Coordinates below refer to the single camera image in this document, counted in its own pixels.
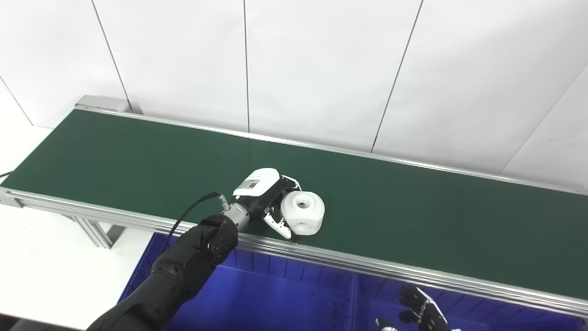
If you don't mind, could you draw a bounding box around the green conveyor belt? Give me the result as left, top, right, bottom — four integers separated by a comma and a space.
0, 109, 588, 300
0, 103, 588, 319

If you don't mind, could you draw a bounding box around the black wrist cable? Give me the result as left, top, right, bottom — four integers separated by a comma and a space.
163, 192, 231, 259

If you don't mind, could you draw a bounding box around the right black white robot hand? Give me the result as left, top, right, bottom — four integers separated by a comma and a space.
375, 285, 461, 331

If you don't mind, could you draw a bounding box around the grey conveyor end housing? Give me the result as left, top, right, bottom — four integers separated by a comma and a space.
74, 95, 143, 115

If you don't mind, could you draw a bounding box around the aluminium conveyor leg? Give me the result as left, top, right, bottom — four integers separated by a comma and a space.
68, 215, 125, 250

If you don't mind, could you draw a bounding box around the blue plastic bin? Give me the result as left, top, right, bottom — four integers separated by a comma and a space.
351, 272, 588, 331
118, 232, 357, 331

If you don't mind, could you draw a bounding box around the white round plastic part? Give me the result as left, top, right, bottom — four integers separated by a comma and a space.
280, 191, 326, 236

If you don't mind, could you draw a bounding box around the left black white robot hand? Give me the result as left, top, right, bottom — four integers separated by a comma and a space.
232, 167, 304, 240

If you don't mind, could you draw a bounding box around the dark robot torso edge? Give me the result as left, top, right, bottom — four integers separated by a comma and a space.
0, 314, 74, 331

